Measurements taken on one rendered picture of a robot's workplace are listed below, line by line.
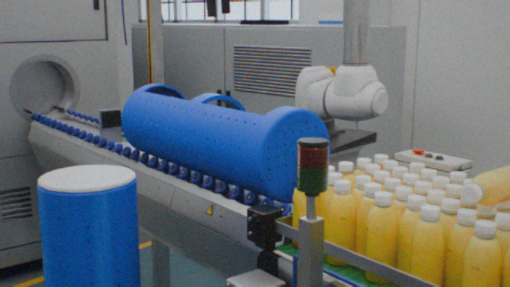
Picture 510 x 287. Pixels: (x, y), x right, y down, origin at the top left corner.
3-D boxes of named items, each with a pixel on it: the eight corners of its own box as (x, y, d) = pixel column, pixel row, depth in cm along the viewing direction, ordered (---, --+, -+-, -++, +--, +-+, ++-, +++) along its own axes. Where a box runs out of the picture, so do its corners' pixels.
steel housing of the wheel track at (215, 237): (78, 168, 353) (74, 111, 346) (348, 301, 187) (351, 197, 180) (29, 175, 336) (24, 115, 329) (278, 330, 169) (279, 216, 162)
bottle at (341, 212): (325, 254, 152) (326, 184, 148) (352, 255, 152) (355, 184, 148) (327, 266, 145) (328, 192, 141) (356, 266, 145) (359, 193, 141)
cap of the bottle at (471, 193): (464, 184, 124) (460, 185, 123) (481, 183, 121) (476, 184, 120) (467, 202, 124) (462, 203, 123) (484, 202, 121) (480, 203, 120)
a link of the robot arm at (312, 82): (313, 114, 256) (310, 63, 251) (347, 118, 244) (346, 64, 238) (288, 121, 245) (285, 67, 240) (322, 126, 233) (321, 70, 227)
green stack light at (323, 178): (313, 182, 123) (313, 159, 122) (335, 189, 118) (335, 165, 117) (289, 188, 119) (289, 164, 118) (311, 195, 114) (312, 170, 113)
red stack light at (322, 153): (313, 159, 122) (313, 140, 121) (335, 165, 117) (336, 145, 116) (289, 163, 118) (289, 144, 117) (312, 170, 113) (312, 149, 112)
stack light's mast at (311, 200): (312, 211, 124) (313, 135, 121) (333, 219, 119) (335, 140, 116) (289, 217, 120) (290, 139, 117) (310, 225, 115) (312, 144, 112)
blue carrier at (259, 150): (184, 146, 254) (180, 79, 248) (332, 192, 187) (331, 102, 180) (124, 159, 237) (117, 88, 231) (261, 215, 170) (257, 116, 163)
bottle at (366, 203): (384, 272, 141) (387, 197, 138) (354, 269, 143) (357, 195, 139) (384, 260, 148) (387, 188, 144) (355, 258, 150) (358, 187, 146)
